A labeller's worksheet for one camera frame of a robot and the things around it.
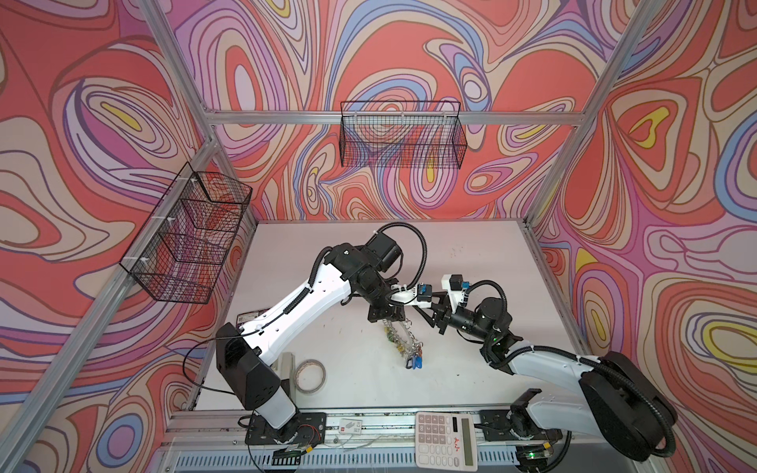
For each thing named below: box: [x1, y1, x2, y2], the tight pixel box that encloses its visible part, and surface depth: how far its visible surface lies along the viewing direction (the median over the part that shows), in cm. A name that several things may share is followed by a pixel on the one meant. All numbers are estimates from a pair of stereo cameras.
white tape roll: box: [293, 358, 327, 396], surface depth 83 cm
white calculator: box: [414, 411, 479, 473], surface depth 71 cm
